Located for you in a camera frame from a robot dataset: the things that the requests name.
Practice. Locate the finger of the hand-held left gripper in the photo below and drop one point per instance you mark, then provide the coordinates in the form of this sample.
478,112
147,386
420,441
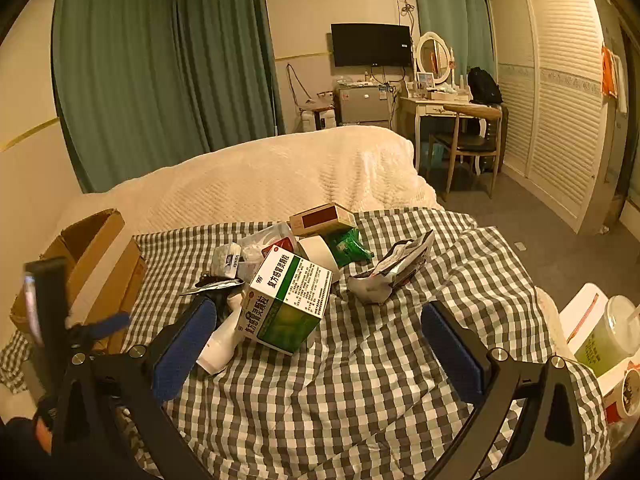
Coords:
107,322
50,300

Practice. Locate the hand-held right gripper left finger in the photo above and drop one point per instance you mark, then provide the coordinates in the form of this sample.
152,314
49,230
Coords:
185,345

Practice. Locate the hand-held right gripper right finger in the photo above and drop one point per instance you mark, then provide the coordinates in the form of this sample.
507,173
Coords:
450,345

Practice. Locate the brown cardboard box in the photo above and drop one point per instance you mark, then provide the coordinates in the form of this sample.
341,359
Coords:
100,260

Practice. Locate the green snack packet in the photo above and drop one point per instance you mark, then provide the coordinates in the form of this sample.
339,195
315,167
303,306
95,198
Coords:
350,250

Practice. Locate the white tape roll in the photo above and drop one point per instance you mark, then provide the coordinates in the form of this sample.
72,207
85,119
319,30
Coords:
317,257

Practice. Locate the white tube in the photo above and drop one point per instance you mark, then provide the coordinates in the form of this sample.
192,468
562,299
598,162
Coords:
222,345

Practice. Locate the silver foil sachet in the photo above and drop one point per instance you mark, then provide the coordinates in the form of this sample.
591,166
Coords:
210,287

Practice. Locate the crumpled silver wrapper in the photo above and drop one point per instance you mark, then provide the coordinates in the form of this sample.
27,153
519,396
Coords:
395,270

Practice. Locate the blue white tissue pack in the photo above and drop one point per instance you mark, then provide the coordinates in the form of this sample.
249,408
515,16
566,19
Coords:
227,260

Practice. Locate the grey checked blanket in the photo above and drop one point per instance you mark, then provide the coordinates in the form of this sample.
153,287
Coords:
360,390

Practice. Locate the green and white medicine box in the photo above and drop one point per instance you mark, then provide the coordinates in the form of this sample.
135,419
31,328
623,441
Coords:
290,305

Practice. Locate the clear floss pick container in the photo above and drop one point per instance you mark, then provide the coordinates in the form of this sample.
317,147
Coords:
267,240

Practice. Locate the white side table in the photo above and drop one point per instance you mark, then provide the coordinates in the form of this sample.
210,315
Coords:
580,310

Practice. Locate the green drink cup with lid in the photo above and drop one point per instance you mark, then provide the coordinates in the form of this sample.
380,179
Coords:
607,335

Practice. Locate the flat brown paper box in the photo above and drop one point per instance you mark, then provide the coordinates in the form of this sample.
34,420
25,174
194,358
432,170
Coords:
322,220

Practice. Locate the paper noodle bowl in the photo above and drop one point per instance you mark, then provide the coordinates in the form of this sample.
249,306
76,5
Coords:
627,390

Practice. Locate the white textured bedspread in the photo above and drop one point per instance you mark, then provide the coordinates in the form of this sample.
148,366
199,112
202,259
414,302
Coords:
275,175

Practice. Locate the wooden chair with dark seat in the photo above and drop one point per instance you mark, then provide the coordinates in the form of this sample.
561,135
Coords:
462,142

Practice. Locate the white dressing table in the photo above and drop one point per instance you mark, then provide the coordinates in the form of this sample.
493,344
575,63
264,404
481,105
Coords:
425,107

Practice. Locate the flat white box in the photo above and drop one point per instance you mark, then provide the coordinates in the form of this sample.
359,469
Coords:
450,95

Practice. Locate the green window curtain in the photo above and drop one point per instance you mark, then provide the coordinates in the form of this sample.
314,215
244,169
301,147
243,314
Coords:
150,70
450,5

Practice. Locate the silver mini fridge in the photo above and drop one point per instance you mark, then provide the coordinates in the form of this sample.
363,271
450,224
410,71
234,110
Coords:
362,107

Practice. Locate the white plastic jug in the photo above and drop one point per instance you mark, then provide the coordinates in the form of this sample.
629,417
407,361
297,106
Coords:
307,122

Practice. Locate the black backpack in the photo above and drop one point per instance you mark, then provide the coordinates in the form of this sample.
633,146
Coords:
485,85

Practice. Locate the small wooden side table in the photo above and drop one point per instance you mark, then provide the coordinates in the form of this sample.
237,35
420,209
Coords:
326,110

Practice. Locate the white louvred wardrobe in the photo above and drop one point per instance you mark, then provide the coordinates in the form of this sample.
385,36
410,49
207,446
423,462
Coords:
560,100

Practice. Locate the oval white vanity mirror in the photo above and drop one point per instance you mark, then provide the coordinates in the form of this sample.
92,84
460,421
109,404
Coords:
432,57

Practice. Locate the orange hanging bag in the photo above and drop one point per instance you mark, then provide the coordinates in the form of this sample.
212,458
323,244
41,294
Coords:
610,75

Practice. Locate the small photo frame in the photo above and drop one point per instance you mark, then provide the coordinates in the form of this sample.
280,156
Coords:
425,81

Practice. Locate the black wall television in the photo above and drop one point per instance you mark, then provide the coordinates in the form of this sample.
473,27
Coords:
370,45

